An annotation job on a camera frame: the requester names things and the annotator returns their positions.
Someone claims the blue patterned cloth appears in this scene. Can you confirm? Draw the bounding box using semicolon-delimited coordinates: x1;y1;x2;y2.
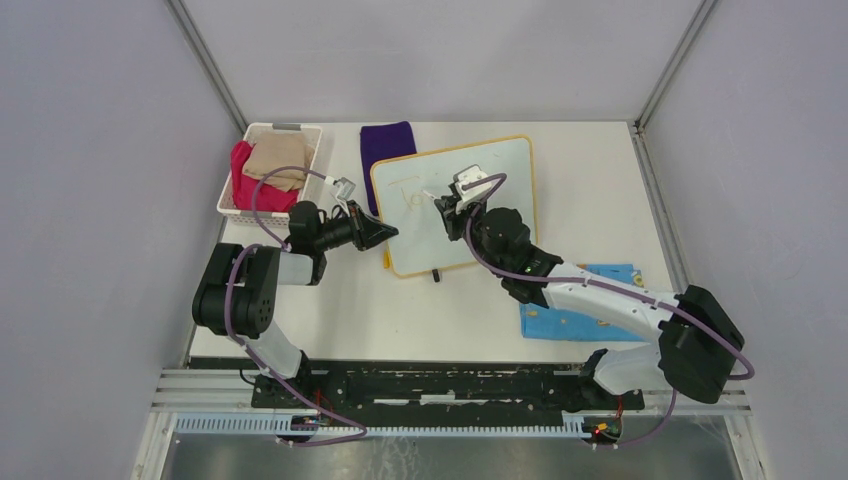
519;264;644;342

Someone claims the pink cloth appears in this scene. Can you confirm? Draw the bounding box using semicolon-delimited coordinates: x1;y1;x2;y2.
229;140;301;215

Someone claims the white plastic basket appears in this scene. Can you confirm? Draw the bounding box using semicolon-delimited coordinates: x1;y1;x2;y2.
217;122;328;228

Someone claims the white cable duct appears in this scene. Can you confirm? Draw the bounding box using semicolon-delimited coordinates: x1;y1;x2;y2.
174;413;590;439

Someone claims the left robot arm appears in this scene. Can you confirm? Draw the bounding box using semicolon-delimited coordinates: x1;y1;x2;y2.
192;201;399;408

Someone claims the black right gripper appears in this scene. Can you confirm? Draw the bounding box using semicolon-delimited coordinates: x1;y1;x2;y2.
437;193;504;275

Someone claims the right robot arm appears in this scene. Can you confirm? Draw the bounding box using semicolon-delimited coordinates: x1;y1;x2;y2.
434;194;754;408

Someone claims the purple folded cloth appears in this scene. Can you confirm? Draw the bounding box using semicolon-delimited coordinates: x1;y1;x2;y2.
360;121;417;216

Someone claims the yellow framed whiteboard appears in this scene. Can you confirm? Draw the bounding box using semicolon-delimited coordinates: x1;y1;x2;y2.
369;134;539;279

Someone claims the aluminium rail frame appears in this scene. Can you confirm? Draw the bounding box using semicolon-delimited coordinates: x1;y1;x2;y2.
132;122;753;480

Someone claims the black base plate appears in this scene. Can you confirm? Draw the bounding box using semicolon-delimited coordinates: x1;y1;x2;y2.
188;357;645;429

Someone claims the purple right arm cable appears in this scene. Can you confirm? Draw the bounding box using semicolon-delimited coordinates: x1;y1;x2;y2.
460;172;757;449

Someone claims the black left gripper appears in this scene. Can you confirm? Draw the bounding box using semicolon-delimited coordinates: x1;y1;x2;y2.
314;200;398;252

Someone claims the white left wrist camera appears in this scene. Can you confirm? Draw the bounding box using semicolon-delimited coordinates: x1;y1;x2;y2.
324;175;356;206

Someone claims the beige cloth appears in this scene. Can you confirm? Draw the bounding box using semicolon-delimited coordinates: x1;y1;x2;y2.
242;132;315;192

